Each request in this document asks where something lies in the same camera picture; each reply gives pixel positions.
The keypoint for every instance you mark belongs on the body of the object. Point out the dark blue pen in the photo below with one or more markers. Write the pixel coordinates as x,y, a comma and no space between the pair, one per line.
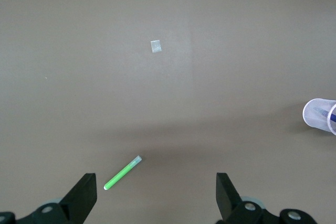
333,117

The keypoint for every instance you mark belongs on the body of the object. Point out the white mesh pen cup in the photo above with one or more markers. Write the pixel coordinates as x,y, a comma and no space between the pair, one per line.
315,120

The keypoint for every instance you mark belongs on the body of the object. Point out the small clear tape patch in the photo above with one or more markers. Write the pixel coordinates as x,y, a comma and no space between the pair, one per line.
156,46

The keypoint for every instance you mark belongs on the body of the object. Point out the green highlighter pen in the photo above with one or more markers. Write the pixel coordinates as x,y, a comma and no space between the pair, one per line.
120,174

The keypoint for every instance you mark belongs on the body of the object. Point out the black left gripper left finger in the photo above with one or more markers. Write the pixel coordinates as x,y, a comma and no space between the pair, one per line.
78,200

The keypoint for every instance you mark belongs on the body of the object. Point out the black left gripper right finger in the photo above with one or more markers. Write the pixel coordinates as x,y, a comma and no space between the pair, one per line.
227,200

